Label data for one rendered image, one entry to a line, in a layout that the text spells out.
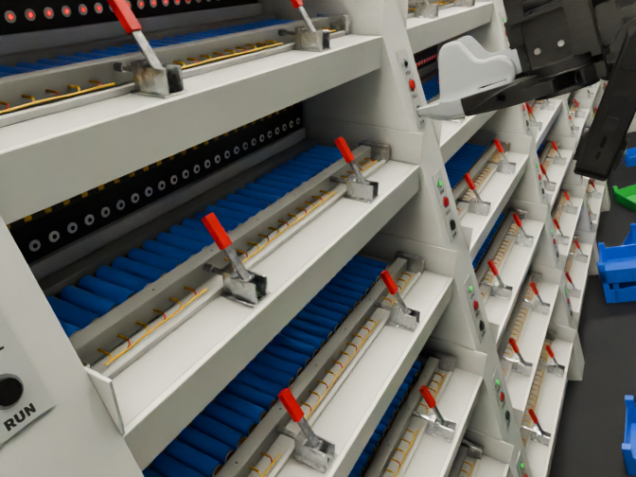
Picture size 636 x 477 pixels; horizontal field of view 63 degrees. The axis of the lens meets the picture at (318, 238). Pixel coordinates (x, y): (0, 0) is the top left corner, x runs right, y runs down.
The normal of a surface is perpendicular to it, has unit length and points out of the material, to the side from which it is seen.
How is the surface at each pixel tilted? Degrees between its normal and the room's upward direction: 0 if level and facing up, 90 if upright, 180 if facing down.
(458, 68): 90
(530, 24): 90
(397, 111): 90
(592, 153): 91
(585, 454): 0
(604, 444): 0
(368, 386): 22
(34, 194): 112
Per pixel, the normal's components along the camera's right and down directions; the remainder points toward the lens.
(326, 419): 0.00, -0.88
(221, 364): 0.87, 0.23
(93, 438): 0.81, -0.12
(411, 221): -0.49, 0.42
